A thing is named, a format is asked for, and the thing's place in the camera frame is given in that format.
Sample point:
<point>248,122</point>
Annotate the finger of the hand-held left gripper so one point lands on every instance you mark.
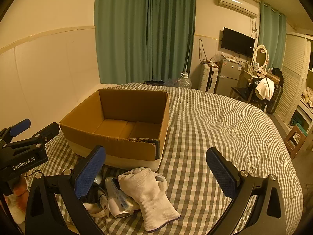
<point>20,126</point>
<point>47,131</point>

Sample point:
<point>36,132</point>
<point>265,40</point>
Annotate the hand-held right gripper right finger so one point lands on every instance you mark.
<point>221,173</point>

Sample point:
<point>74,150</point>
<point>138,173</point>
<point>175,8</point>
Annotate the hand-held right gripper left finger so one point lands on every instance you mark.
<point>89,173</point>

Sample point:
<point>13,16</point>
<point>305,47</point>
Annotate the small white hair dryer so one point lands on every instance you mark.
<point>115,205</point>

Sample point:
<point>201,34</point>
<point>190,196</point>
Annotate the small white packet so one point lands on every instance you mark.
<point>122,198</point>

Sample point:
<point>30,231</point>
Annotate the white knit sock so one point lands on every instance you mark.
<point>149,195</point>

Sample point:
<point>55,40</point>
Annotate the brown cardboard box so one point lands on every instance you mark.
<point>137,102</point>

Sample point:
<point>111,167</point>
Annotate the person's left forearm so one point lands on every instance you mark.
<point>14,210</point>

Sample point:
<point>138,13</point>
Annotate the person's left hand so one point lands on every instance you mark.
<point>20,191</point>

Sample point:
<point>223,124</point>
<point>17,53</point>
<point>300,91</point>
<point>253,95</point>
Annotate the dark chair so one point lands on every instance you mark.
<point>240,94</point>

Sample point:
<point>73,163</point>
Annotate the small wooden stool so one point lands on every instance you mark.
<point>297,129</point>

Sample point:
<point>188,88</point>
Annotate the dark suitcase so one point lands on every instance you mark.
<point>273,100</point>

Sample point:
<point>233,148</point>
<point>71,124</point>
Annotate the white towel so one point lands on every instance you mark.
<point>264,89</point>

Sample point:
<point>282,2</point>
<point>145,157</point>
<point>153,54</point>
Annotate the grey small fridge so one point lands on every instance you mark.
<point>227,78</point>

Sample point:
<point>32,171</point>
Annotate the white suitcase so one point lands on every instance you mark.
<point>205,78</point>

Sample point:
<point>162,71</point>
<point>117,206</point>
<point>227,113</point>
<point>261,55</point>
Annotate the large clear water bottle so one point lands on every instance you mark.
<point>184,82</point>

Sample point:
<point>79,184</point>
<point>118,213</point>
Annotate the wooden dressing table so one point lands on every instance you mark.
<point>245,74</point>

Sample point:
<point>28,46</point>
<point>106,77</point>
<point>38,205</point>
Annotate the black bag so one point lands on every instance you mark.
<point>277,74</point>

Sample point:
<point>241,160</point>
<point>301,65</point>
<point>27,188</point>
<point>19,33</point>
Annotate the clear plastic bag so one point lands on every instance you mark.
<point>217,57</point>

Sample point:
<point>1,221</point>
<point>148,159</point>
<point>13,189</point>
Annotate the white louvred wardrobe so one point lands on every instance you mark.
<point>293,73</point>

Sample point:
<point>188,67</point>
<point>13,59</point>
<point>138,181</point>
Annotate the oval white vanity mirror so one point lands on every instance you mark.
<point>260,56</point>

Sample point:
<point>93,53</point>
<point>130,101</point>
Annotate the green curtain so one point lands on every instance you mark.
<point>119,29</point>
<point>271,34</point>
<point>171,29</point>

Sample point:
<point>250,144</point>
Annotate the white air conditioner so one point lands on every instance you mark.
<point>237,3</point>

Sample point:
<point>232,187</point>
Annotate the black wall television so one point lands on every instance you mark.
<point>237,41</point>

